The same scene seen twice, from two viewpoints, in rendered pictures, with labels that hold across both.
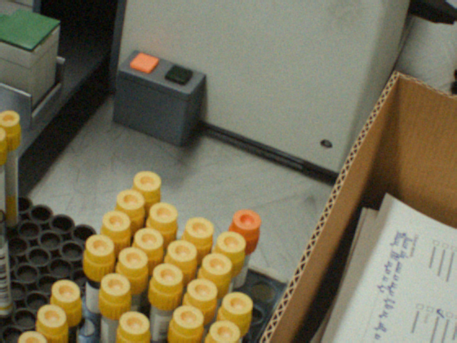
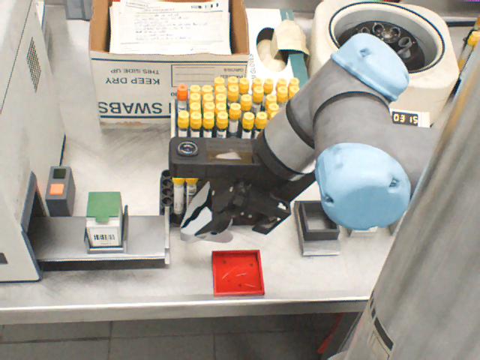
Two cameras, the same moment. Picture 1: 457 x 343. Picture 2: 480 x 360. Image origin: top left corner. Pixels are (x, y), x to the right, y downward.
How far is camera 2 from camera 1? 0.83 m
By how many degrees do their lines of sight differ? 72
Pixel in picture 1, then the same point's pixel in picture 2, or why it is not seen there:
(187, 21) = (43, 158)
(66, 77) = (77, 223)
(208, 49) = (47, 156)
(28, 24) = (99, 203)
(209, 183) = (94, 171)
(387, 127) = (94, 71)
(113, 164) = not seen: hidden behind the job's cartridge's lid
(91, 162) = not seen: hidden behind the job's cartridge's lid
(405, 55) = not seen: outside the picture
